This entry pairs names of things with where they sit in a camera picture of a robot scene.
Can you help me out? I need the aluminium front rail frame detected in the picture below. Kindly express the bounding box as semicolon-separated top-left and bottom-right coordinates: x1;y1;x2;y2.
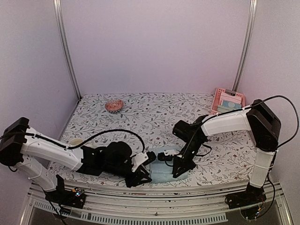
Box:
19;180;296;225

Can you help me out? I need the green panda towel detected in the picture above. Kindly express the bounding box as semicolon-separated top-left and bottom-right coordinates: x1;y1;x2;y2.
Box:
217;105;235;113

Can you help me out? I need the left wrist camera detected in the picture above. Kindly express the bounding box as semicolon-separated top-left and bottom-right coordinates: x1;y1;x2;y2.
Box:
131;151;157;173

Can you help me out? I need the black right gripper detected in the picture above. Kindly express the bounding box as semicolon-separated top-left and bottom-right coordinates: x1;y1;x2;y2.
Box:
172;138;204;178

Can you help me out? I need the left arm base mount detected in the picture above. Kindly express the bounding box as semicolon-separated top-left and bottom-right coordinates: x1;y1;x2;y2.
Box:
45;184;86;209

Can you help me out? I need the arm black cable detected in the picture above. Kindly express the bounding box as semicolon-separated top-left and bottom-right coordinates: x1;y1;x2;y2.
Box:
0;128;146;155
182;95;300;160

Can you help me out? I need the cream ceramic mug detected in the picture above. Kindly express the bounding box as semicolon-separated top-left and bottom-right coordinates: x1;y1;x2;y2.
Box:
69;138;83;146

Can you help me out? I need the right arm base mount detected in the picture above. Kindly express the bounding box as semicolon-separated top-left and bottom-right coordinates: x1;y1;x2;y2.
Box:
225;183;267;209

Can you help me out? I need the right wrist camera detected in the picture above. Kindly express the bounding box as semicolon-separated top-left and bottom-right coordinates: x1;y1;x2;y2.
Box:
157;152;178;162

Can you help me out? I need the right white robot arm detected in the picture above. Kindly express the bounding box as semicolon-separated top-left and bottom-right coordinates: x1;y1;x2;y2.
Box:
172;99;281;204

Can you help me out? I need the pink rolled towel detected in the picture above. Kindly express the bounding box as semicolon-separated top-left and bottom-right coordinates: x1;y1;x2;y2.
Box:
220;92;242;104

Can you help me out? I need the aluminium corner post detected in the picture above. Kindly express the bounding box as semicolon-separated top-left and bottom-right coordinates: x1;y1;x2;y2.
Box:
232;0;257;92
53;0;82;101

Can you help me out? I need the light blue towel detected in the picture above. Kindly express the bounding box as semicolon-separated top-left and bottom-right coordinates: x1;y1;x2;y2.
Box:
149;145;188;184

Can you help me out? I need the right aluminium corner post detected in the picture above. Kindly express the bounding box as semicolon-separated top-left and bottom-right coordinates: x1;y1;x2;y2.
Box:
232;0;257;92

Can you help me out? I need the left aluminium corner post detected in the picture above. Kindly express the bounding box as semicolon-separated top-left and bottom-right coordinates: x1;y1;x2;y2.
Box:
53;0;82;101

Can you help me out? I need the pink plastic basket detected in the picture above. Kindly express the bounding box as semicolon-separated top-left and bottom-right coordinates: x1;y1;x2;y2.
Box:
210;88;245;114

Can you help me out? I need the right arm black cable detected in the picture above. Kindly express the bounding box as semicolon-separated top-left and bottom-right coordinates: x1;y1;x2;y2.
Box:
182;95;300;160

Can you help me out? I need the blue rolled towel in basket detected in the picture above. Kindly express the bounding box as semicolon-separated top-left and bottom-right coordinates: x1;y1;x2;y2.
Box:
221;100;242;109

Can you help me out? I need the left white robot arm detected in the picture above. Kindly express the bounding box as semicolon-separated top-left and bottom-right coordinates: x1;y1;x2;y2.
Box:
0;117;156;203

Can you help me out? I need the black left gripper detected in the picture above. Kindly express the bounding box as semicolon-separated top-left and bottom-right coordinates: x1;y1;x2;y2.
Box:
104;159;152;189

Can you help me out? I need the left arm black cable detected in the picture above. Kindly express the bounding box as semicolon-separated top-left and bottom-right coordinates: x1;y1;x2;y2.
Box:
0;128;146;155

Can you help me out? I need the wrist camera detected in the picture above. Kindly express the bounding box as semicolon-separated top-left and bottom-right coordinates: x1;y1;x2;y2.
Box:
131;151;157;173
157;152;178;162

